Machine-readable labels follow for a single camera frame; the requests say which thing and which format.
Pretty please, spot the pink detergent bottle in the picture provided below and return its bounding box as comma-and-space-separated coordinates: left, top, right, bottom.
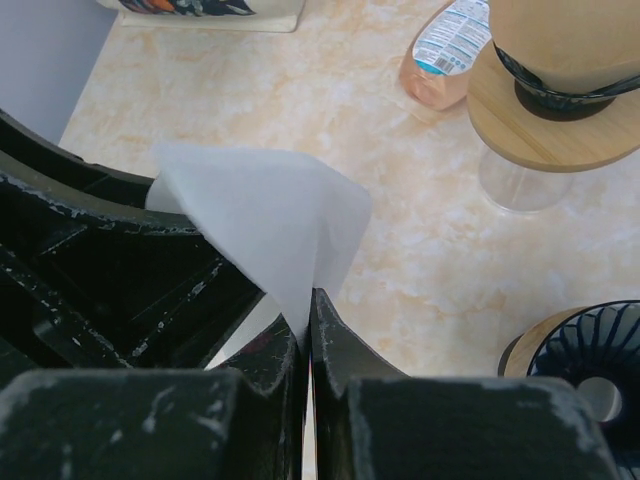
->
399, 0, 491, 111

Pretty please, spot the white paper sheet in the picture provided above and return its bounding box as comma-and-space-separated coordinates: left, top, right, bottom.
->
146, 143, 372, 339

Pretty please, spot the clear glass carafe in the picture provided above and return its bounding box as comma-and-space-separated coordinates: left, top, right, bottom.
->
478, 148, 574, 214

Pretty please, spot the beige canvas tote bag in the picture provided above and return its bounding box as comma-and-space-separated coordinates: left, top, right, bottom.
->
97, 0, 306, 33

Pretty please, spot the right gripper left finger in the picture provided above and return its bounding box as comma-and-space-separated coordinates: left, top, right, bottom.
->
1, 300, 308, 479

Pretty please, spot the brown paper coffee filter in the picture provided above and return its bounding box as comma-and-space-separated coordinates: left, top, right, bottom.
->
489, 0, 639, 93

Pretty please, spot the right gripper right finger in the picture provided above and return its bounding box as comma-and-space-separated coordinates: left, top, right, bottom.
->
309, 289, 617, 479

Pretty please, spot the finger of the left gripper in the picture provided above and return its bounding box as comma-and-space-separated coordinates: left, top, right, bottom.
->
1, 172, 262, 368
1, 110, 153, 208

